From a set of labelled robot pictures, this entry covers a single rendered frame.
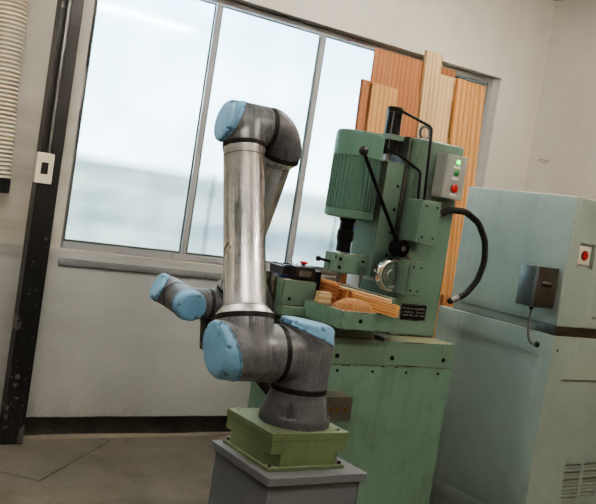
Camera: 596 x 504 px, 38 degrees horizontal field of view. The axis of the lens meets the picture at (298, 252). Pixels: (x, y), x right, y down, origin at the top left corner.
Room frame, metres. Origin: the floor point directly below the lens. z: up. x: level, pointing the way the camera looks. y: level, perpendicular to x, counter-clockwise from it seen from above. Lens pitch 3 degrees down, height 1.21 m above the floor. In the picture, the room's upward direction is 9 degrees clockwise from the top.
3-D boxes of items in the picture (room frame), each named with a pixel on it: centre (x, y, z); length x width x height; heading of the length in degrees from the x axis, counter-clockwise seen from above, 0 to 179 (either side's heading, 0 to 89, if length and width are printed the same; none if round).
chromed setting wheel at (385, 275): (3.06, -0.34, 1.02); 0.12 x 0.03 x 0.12; 123
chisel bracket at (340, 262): (3.10, -0.18, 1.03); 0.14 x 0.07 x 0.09; 123
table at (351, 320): (3.05, -0.06, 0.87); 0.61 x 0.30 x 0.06; 33
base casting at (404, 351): (3.16, -0.26, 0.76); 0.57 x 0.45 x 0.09; 123
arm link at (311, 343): (2.25, -0.05, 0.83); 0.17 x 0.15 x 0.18; 121
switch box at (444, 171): (3.15, -0.50, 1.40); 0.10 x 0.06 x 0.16; 123
